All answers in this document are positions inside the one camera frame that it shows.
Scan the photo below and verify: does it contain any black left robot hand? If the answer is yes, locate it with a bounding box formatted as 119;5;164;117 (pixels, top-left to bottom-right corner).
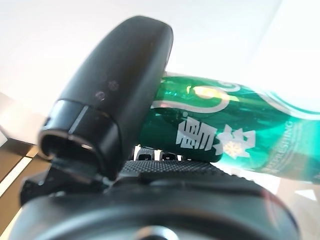
9;15;301;240

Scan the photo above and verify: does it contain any green drink can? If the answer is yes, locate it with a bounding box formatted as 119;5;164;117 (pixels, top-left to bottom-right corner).
138;71;320;188

